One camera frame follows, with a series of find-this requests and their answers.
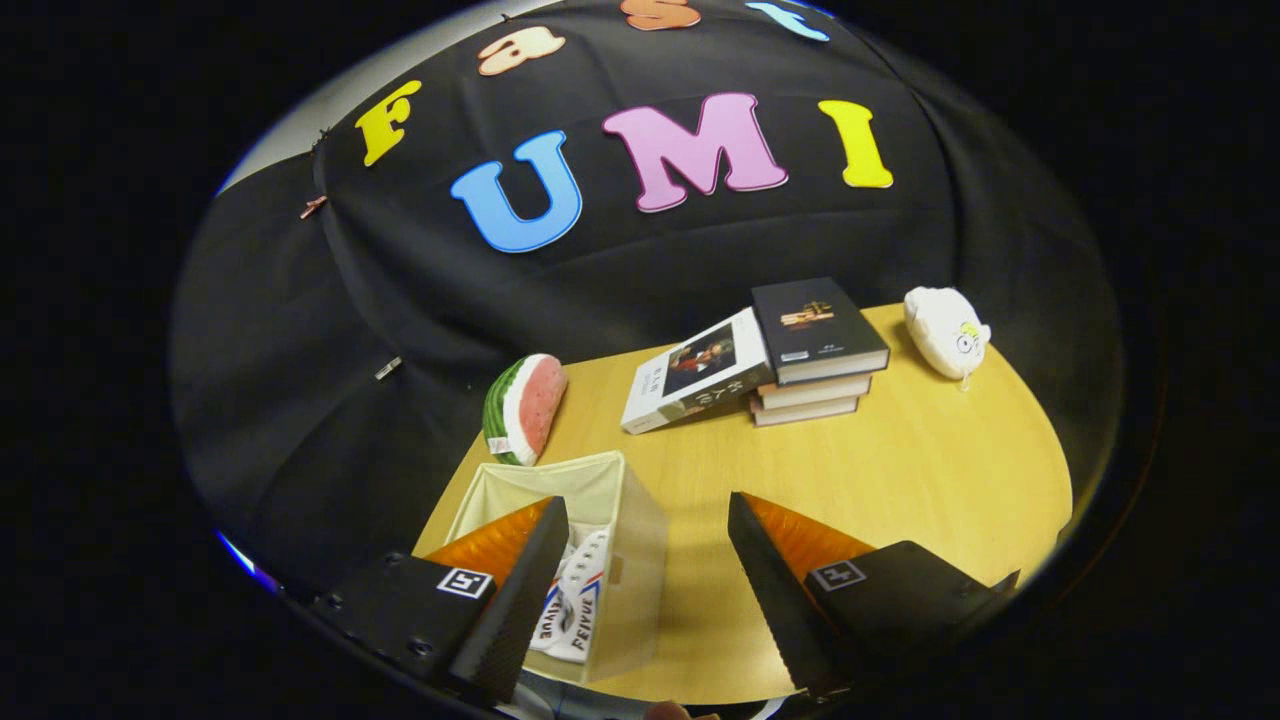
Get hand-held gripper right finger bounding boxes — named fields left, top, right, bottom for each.
left=727, top=492, right=1022, bottom=697

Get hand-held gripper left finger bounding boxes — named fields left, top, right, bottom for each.
left=310, top=497, right=571, bottom=707

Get cream fabric storage box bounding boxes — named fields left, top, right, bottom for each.
left=440, top=450, right=669, bottom=687

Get pale book with brown spine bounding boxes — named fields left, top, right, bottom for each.
left=757, top=373, right=873, bottom=411
left=750, top=396, right=861, bottom=428

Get watermelon slice plush toy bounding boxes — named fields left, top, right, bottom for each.
left=482, top=354, right=569, bottom=467

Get white portrait cover book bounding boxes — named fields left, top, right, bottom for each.
left=620, top=307, right=777, bottom=435

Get black cover book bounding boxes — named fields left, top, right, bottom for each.
left=751, top=277, right=891, bottom=387

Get white plush toy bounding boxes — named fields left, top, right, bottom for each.
left=904, top=287, right=992, bottom=381

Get black backdrop cloth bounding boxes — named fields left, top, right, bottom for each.
left=170, top=0, right=1126, bottom=601

